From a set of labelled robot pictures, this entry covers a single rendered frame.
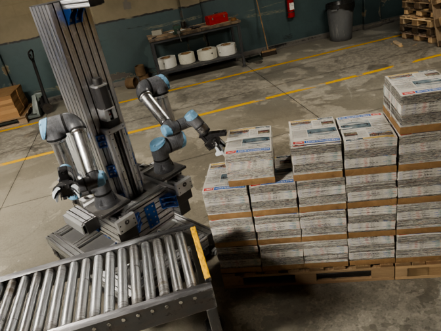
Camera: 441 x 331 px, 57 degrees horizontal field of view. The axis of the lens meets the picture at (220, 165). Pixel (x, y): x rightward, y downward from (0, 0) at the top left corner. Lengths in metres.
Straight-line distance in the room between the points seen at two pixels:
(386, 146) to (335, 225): 0.60
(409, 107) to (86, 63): 1.87
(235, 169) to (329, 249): 0.83
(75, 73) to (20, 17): 6.36
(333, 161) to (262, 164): 0.41
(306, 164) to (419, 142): 0.62
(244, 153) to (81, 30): 1.21
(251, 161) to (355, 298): 1.14
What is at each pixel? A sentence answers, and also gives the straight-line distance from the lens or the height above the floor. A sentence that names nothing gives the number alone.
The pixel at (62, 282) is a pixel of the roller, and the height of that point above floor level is 0.79.
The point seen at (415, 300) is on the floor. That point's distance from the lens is 2.94.
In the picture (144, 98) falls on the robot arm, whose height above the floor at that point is 1.37.
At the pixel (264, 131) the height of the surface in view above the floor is 1.06.
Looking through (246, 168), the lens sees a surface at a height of 0.95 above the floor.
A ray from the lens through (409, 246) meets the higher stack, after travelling 2.89.
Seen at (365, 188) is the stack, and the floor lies 0.74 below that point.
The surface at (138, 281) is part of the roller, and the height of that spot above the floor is 0.79.
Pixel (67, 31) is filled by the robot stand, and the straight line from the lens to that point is 2.63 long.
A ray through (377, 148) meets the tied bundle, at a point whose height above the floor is 1.00.
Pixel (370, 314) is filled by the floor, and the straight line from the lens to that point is 2.83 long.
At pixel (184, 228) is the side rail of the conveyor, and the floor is 0.80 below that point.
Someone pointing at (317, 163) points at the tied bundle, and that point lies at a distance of 2.43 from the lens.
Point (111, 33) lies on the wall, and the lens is 8.80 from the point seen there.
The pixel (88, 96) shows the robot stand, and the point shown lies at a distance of 2.69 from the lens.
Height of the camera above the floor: 2.11
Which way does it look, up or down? 27 degrees down
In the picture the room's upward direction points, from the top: 11 degrees counter-clockwise
